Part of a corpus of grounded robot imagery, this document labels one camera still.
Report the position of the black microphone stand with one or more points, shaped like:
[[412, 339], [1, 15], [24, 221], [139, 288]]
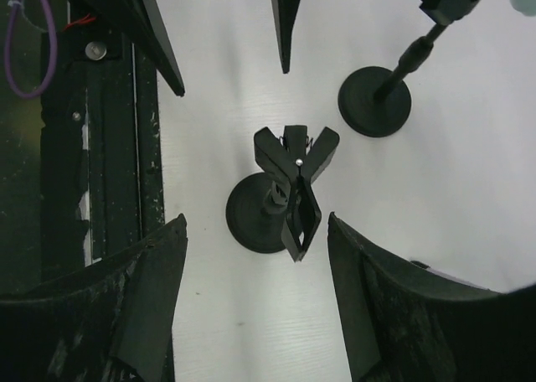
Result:
[[276, 209], [375, 101]]

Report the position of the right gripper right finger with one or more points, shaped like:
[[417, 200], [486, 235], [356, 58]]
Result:
[[402, 322]]

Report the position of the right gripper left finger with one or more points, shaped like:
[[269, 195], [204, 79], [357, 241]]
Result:
[[111, 321]]

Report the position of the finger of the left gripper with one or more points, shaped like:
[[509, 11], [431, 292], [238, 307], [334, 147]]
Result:
[[141, 21], [285, 12]]

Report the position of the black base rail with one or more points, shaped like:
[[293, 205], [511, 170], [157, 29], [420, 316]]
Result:
[[101, 167]]

